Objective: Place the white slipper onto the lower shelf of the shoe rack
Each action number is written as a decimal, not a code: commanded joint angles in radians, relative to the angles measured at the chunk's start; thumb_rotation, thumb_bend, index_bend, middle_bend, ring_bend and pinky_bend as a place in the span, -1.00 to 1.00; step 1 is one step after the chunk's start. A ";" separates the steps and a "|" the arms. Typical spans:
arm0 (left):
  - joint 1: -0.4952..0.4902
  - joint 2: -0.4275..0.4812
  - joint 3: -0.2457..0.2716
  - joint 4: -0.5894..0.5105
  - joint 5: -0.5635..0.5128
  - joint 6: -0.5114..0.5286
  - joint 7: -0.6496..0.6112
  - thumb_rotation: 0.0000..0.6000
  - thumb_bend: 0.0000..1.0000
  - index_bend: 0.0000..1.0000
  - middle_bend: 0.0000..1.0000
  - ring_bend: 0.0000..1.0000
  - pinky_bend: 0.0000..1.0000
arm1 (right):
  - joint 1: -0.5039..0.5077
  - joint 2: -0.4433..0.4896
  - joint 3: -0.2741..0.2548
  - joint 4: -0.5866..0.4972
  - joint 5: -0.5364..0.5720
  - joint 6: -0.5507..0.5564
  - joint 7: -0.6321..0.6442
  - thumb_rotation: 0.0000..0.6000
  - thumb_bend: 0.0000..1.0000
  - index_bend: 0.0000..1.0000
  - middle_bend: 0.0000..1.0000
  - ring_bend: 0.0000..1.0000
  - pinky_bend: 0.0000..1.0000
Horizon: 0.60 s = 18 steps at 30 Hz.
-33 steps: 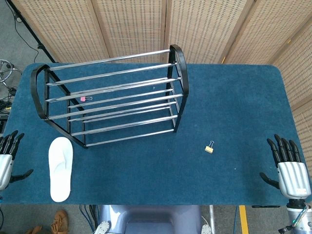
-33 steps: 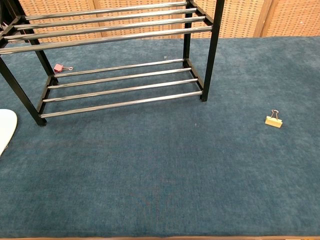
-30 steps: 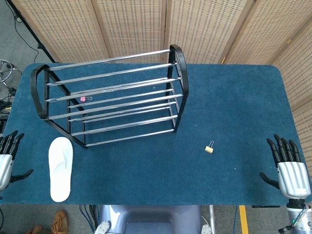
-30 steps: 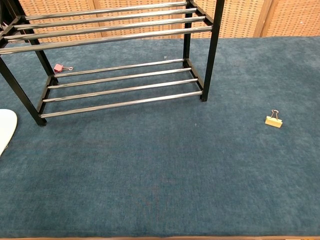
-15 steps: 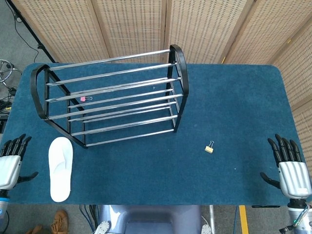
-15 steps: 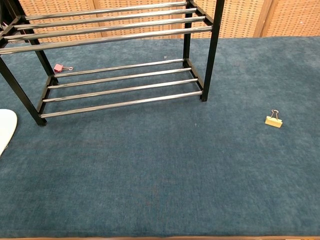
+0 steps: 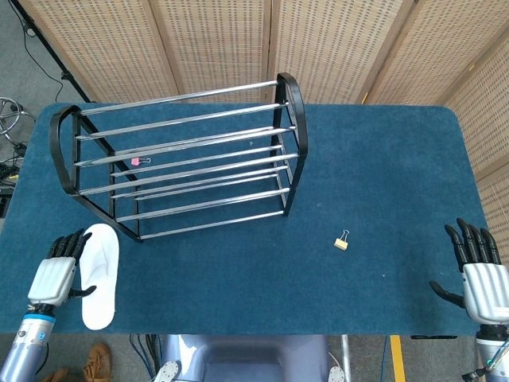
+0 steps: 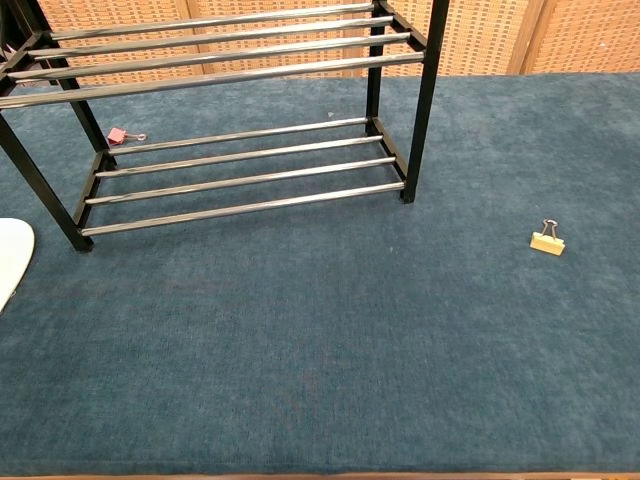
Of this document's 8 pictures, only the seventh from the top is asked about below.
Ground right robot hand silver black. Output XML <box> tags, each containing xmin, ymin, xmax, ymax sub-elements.
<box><xmin>429</xmin><ymin>217</ymin><xmax>509</xmax><ymax>325</ymax></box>

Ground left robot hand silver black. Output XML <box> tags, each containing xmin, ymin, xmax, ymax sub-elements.
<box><xmin>26</xmin><ymin>229</ymin><xmax>98</xmax><ymax>307</ymax></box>

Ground white slipper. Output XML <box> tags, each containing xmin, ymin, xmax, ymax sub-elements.
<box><xmin>77</xmin><ymin>223</ymin><xmax>120</xmax><ymax>331</ymax></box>

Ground brown suede shoe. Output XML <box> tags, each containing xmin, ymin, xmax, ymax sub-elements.
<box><xmin>41</xmin><ymin>368</ymin><xmax>71</xmax><ymax>382</ymax></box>
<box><xmin>82</xmin><ymin>342</ymin><xmax>114</xmax><ymax>381</ymax></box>

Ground black chrome shoe rack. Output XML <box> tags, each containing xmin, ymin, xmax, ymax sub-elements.
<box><xmin>49</xmin><ymin>72</ymin><xmax>309</xmax><ymax>243</ymax></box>

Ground white perforated robot pad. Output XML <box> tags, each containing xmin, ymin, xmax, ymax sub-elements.
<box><xmin>328</xmin><ymin>364</ymin><xmax>351</xmax><ymax>382</ymax></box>
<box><xmin>153</xmin><ymin>360</ymin><xmax>182</xmax><ymax>382</ymax></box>

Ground tan binder clip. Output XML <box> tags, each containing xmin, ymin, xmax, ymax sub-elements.
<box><xmin>333</xmin><ymin>228</ymin><xmax>351</xmax><ymax>251</ymax></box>

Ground metal table leg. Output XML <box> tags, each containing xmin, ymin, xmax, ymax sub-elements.
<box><xmin>340</xmin><ymin>334</ymin><xmax>353</xmax><ymax>379</ymax></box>

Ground blue carpet table cover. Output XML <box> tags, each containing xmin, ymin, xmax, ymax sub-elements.
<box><xmin>0</xmin><ymin>102</ymin><xmax>494</xmax><ymax>337</ymax></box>

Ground chrome chair base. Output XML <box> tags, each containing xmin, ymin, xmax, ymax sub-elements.
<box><xmin>0</xmin><ymin>96</ymin><xmax>36</xmax><ymax>144</ymax></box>

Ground lavender robot torso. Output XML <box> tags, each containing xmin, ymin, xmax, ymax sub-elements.
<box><xmin>161</xmin><ymin>333</ymin><xmax>331</xmax><ymax>382</ymax></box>

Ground wooden rattan folding screen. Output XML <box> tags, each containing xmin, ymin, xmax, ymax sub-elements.
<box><xmin>17</xmin><ymin>0</ymin><xmax>509</xmax><ymax>251</ymax></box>

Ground black floor cables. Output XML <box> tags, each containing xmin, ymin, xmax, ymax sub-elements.
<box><xmin>0</xmin><ymin>142</ymin><xmax>29</xmax><ymax>218</ymax></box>

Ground black cable bundle under table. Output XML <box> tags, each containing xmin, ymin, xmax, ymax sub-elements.
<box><xmin>129</xmin><ymin>333</ymin><xmax>162</xmax><ymax>379</ymax></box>

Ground blue cable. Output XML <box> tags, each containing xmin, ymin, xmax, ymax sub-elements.
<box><xmin>379</xmin><ymin>336</ymin><xmax>389</xmax><ymax>382</ymax></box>

